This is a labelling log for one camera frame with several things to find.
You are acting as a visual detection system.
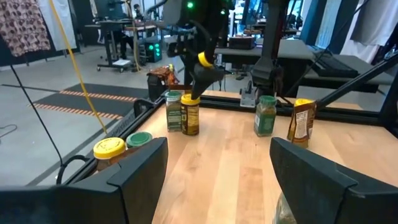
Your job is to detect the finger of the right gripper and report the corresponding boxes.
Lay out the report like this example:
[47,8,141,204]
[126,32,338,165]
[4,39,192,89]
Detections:
[190,63,225,101]

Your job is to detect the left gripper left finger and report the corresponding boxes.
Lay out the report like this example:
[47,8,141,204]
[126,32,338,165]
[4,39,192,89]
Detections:
[0,137,169,224]

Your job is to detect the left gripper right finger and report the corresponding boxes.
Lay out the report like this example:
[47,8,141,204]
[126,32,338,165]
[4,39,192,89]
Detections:
[269,138,398,224]

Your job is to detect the yellow tape band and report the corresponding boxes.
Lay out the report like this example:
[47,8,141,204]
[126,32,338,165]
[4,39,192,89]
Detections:
[198,51,215,69]

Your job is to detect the black box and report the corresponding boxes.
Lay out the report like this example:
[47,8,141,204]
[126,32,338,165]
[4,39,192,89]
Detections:
[228,35,257,50]

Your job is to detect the computer tower green lights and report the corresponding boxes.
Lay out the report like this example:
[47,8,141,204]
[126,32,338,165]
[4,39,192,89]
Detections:
[142,36,163,63]

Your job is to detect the grey table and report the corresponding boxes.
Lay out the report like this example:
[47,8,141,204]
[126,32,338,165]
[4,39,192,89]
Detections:
[214,39,315,60]

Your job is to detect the person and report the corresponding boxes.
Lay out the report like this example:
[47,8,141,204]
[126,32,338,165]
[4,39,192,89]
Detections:
[132,2,146,22]

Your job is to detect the blue curtain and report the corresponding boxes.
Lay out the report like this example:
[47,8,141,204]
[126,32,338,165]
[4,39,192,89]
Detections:
[299,0,343,55]

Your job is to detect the black standing desk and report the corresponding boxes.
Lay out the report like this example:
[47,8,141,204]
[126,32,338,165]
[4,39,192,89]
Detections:
[84,18,158,73]

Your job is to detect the black mat orange stripes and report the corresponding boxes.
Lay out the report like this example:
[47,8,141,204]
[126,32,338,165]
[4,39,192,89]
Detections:
[29,82,150,121]

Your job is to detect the black computer keyboard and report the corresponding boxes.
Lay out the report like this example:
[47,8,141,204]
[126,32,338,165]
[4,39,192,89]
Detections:
[312,50,359,78]

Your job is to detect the grey desk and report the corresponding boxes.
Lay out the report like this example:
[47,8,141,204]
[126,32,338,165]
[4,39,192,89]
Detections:
[303,53,396,94]

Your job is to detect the white curtain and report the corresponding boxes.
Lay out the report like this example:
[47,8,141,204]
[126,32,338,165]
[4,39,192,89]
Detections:
[37,0,78,52]

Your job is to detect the brown patterned cloth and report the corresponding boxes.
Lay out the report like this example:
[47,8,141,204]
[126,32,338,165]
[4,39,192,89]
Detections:
[0,0,52,58]

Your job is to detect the black aluminium table frame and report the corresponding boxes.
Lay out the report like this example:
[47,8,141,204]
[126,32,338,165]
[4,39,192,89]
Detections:
[55,54,398,185]

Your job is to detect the black looped cable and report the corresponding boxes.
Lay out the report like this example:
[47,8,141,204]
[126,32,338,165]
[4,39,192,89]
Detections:
[9,63,91,185]

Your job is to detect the yellow cable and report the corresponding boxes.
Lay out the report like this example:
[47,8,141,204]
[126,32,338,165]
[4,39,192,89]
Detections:
[48,0,109,135]

